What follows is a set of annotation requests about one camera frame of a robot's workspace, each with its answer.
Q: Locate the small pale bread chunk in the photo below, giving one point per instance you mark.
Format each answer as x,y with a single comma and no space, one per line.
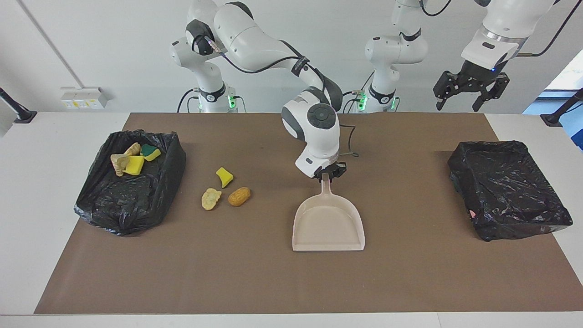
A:
133,149

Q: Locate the notched yellow sponge piece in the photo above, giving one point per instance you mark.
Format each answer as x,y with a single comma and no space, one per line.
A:
135,166

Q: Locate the long pale bread chunk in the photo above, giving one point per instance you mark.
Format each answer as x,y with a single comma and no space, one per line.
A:
119,164

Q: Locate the green and yellow sponge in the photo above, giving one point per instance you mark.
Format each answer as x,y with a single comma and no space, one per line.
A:
150,152

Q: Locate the beige plastic dustpan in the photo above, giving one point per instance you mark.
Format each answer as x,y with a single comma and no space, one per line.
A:
328,228

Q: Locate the small yellow sponge piece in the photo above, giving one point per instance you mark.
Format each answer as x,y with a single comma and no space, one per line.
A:
224,176

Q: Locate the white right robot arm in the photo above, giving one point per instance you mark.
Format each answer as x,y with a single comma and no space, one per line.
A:
255,41

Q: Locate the black bag-lined bin, pink spot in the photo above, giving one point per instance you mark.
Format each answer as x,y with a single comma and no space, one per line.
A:
505,191

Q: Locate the brown bread roll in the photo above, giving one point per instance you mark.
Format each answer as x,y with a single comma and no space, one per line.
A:
239,196

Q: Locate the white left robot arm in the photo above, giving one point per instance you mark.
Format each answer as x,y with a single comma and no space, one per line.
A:
396,48

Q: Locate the white wall socket box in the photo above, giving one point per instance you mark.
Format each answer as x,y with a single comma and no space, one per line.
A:
84,98

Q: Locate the brown table mat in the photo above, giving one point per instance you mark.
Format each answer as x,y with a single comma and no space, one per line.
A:
291,282

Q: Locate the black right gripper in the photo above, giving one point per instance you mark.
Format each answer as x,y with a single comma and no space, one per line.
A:
330,171

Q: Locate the pale yellow bread chunk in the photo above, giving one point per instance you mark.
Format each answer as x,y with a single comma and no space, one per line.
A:
210,199

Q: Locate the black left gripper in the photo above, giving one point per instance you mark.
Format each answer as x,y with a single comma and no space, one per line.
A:
478,73

